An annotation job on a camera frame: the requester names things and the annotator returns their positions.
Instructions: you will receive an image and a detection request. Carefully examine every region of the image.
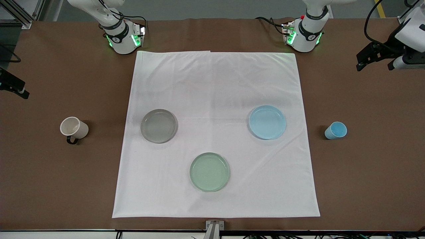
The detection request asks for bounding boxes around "white mug with black handle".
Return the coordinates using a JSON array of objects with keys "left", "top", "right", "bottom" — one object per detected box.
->
[{"left": 60, "top": 117, "right": 89, "bottom": 145}]

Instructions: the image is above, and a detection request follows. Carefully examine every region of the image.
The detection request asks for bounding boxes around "blue cup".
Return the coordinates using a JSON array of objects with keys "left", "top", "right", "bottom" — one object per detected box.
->
[{"left": 324, "top": 121, "right": 348, "bottom": 140}]

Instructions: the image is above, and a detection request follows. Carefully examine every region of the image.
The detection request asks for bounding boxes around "blue round plate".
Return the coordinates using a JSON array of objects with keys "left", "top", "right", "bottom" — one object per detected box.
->
[{"left": 248, "top": 105, "right": 287, "bottom": 140}]

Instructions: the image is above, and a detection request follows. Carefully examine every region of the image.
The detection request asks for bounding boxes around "gray round plate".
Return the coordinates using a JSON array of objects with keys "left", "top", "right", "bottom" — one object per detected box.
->
[{"left": 140, "top": 109, "right": 178, "bottom": 144}]

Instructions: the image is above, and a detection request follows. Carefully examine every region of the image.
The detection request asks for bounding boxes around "green round plate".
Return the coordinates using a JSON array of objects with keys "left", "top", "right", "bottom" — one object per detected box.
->
[{"left": 189, "top": 152, "right": 230, "bottom": 193}]

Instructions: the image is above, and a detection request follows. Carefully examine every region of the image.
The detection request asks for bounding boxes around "white square cloth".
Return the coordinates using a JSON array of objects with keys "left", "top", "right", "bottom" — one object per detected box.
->
[{"left": 112, "top": 50, "right": 321, "bottom": 219}]

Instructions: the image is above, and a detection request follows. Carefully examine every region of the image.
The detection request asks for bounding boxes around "black cable loop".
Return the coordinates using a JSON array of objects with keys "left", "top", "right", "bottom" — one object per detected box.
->
[{"left": 0, "top": 44, "right": 21, "bottom": 63}]

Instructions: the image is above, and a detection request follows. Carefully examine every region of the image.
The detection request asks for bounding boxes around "aluminium frame profile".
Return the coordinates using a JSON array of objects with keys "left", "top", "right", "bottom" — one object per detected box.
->
[
  {"left": 0, "top": 0, "right": 46, "bottom": 30},
  {"left": 398, "top": 0, "right": 425, "bottom": 24}
]

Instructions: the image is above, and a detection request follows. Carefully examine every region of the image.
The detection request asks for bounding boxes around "black left arm base cable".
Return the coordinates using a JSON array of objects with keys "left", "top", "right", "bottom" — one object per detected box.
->
[{"left": 255, "top": 16, "right": 287, "bottom": 36}]

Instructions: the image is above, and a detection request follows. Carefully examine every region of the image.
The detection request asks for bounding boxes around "black arm base cable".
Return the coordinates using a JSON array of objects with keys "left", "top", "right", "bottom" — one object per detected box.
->
[
  {"left": 108, "top": 9, "right": 147, "bottom": 32},
  {"left": 255, "top": 16, "right": 287, "bottom": 36}
]

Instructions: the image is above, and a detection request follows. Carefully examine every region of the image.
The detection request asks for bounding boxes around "black right arm base cable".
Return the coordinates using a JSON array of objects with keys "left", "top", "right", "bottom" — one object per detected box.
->
[{"left": 108, "top": 9, "right": 147, "bottom": 32}]

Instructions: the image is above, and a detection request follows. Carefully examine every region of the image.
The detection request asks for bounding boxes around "metal table edge bracket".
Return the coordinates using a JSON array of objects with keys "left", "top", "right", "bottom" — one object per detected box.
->
[{"left": 206, "top": 220, "right": 225, "bottom": 239}]

